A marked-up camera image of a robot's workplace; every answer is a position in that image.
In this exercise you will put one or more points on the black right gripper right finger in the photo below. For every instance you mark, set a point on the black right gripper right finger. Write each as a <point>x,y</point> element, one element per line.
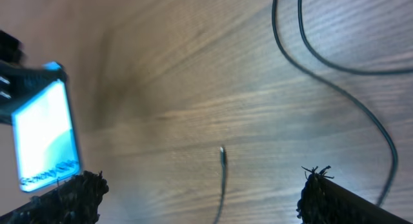
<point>324,202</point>

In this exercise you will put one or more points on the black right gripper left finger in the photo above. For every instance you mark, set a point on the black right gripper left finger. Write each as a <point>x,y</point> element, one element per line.
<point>76,201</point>

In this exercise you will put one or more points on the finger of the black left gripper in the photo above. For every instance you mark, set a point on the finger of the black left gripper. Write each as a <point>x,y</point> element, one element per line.
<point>19,84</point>

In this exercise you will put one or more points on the blue Galaxy smartphone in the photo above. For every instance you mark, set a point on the blue Galaxy smartphone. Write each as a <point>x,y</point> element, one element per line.
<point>45,140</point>

